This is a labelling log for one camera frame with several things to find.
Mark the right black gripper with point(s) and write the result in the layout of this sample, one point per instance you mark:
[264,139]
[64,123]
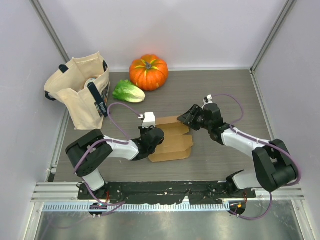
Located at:
[195,110]

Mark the brown cardboard paper box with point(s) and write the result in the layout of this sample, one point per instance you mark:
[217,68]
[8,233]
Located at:
[177,144]

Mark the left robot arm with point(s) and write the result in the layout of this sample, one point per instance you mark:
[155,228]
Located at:
[90,151]

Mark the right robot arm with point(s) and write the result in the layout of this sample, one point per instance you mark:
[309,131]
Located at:
[273,167]

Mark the orange pumpkin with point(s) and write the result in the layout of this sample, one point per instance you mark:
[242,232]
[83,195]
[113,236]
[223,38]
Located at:
[149,72]

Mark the green lettuce head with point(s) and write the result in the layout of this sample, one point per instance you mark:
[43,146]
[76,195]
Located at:
[126,91]

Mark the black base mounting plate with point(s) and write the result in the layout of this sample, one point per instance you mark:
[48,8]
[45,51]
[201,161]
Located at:
[170,192]

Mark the beige canvas tote bag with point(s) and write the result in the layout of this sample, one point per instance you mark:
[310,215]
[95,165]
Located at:
[82,85]

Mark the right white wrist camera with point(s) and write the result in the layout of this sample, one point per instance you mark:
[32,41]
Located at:
[207,99]

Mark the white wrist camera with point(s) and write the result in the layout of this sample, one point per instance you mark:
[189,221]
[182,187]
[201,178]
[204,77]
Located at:
[207,99]
[148,120]

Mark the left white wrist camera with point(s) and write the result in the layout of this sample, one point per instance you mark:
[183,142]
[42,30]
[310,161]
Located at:
[148,120]

